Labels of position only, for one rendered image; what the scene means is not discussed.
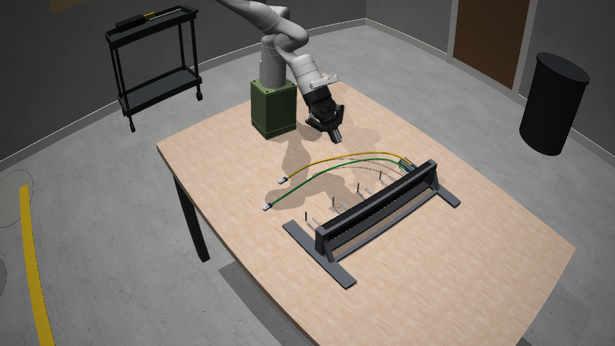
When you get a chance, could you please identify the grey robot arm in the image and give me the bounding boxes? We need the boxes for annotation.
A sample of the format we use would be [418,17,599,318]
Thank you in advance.
[215,0,339,96]

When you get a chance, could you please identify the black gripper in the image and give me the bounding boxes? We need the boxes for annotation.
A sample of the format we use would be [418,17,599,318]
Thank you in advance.
[302,86,345,144]

